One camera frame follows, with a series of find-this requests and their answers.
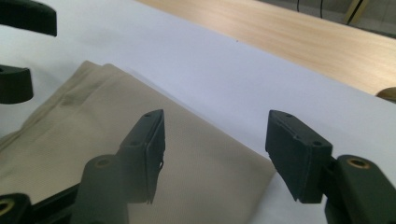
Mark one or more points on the wooden table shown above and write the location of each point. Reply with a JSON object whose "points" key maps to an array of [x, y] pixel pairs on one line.
{"points": [[295, 43]]}

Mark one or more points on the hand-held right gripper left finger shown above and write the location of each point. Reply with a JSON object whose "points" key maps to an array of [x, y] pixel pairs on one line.
{"points": [[143, 155]]}

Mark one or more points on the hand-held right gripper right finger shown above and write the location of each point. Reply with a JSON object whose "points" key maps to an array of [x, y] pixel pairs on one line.
{"points": [[295, 158]]}

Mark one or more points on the beige pants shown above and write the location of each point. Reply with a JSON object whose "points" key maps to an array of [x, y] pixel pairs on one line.
{"points": [[77, 133]]}

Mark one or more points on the round table grommet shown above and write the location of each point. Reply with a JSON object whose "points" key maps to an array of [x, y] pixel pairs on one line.
{"points": [[387, 94]]}

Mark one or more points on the white table cover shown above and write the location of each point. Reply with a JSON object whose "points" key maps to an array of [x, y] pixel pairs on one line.
{"points": [[218, 77]]}

